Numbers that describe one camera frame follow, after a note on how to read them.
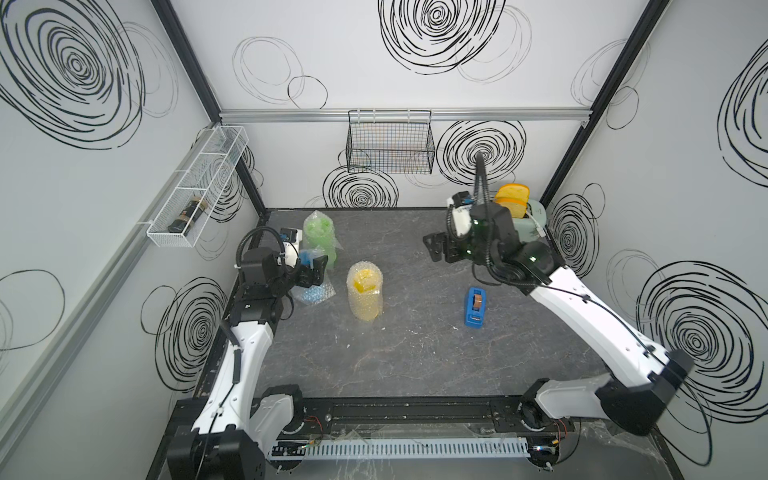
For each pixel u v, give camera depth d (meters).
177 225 0.66
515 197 0.97
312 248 0.86
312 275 0.69
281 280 0.64
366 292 0.77
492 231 0.50
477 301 0.89
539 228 0.94
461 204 0.60
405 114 0.90
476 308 0.89
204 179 0.81
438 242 0.62
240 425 0.40
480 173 0.51
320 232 0.92
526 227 0.96
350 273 0.81
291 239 0.65
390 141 1.24
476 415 0.75
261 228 1.23
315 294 0.94
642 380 0.39
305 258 0.87
